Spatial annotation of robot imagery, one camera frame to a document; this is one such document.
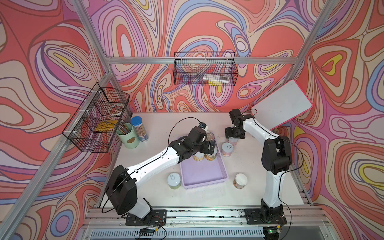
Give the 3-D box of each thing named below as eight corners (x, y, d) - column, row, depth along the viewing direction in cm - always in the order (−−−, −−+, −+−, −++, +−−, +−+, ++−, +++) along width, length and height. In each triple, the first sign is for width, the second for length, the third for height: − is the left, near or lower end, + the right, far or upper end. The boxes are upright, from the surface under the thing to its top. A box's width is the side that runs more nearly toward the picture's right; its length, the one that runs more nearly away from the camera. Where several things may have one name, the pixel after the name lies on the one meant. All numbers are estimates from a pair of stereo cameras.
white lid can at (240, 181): (234, 189, 84) (236, 185, 79) (232, 177, 88) (234, 173, 83) (245, 189, 84) (249, 185, 79) (243, 177, 88) (246, 173, 83)
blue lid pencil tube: (138, 143, 105) (129, 124, 90) (140, 135, 110) (132, 116, 94) (148, 143, 105) (140, 124, 90) (150, 135, 110) (142, 116, 94)
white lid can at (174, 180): (167, 189, 84) (166, 185, 79) (169, 176, 88) (167, 172, 84) (181, 189, 84) (180, 185, 79) (181, 176, 88) (181, 172, 84)
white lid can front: (221, 157, 96) (223, 152, 92) (220, 146, 101) (221, 142, 97) (233, 157, 96) (235, 152, 92) (231, 146, 101) (232, 142, 97)
